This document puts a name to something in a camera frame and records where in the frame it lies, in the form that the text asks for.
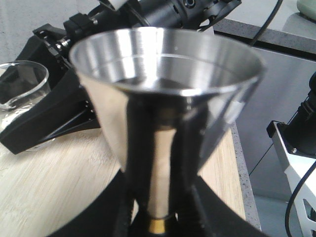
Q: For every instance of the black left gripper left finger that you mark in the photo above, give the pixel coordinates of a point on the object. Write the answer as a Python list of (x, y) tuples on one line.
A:
[(109, 215)]

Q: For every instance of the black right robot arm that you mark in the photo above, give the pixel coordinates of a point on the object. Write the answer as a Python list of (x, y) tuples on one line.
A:
[(187, 14)]

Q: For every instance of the wooden cutting board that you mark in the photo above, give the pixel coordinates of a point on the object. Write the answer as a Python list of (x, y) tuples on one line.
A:
[(41, 191)]

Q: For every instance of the white camera stand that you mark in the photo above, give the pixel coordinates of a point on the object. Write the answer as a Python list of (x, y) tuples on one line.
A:
[(295, 165)]

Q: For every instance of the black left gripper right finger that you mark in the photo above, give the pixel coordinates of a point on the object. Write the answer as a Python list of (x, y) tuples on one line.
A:
[(201, 213)]

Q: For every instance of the steel double jigger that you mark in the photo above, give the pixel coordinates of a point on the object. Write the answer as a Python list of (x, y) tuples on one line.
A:
[(164, 98)]

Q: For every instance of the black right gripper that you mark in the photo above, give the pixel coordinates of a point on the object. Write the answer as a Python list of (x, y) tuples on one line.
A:
[(66, 108)]

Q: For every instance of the glass beaker with liquid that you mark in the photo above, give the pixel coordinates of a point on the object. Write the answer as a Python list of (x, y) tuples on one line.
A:
[(22, 85)]

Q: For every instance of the black camera on stand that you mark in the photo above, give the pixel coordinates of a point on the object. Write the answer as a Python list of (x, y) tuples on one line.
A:
[(301, 131)]

